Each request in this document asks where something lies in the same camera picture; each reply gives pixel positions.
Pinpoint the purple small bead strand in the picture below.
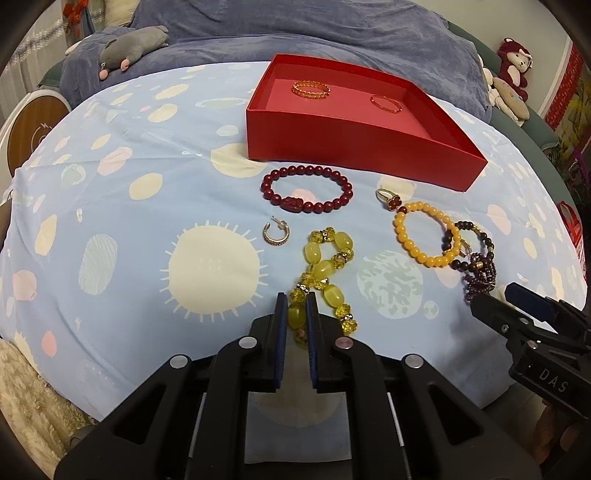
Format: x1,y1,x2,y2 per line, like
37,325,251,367
464,259,497,303

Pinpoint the red monkey plush toy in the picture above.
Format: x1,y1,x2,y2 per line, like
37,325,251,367
497,37,533,102

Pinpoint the blue spotted bed sheet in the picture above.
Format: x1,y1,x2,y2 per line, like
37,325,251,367
1,62,587,419

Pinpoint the dark bead gold bracelet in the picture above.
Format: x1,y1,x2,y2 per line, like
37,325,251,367
441,220,496,273

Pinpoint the gold amber bead bracelet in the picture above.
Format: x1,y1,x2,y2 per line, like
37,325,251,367
290,79,333,100

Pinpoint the orange bead bracelet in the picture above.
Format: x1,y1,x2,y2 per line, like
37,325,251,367
393,201,463,269

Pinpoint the red cardboard tray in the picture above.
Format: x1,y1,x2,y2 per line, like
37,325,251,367
246,54,487,192

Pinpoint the grey mouse plush toy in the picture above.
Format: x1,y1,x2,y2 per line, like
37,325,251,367
98,25,168,81

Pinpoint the gold hoop earring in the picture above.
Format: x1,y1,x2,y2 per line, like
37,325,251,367
263,216,290,247

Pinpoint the red bow decoration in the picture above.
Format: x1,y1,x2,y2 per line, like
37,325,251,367
62,0,88,32

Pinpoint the beige plush toy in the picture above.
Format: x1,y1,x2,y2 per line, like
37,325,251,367
479,58,530,127

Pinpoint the blue plush blanket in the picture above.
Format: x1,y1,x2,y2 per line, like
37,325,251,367
60,1,492,122

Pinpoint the yellow chunky bead bracelet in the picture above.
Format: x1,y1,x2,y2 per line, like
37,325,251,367
286,225,359,349

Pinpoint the gold ring red stone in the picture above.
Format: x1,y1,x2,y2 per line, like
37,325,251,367
376,188,403,212

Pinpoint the dark red bead bracelet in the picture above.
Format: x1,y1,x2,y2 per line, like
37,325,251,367
259,164,355,216

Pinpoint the white round wooden device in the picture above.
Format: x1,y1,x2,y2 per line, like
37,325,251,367
1,88,71,178

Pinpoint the thin red gold bangle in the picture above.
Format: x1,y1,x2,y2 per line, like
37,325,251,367
370,95,403,114

